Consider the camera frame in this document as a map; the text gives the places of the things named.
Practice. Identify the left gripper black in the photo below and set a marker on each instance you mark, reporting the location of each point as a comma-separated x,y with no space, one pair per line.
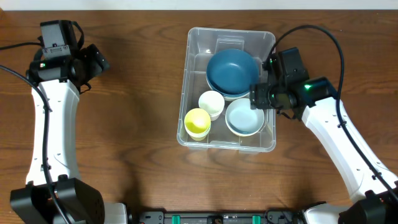
97,59

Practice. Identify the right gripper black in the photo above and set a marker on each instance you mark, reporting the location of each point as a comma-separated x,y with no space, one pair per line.
259,97

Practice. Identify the grey small bowl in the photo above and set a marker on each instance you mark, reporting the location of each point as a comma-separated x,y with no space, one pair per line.
240,111

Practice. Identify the white small bowl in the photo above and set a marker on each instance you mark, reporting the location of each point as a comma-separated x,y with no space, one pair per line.
244,129

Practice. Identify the blue bowl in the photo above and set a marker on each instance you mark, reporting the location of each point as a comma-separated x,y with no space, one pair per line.
232,64
230,88

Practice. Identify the cream large bowl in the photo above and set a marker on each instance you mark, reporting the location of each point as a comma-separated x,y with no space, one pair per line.
228,98

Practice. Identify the cream cup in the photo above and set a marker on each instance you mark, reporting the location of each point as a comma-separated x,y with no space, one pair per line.
212,102

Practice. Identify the yellow cup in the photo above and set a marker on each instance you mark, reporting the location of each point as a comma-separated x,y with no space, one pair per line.
197,117
197,138

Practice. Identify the pink cup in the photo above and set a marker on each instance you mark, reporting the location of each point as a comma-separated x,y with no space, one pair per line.
215,116

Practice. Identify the light blue cup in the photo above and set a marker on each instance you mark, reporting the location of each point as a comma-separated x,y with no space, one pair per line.
197,132

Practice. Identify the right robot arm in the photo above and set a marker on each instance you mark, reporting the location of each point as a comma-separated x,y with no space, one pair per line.
314,102

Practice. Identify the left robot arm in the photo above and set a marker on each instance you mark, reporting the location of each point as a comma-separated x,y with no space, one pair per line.
59,73

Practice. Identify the clear plastic storage container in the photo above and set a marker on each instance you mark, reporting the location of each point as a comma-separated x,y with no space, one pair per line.
202,44

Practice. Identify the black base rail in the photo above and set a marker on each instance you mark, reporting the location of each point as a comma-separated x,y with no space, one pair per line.
269,217

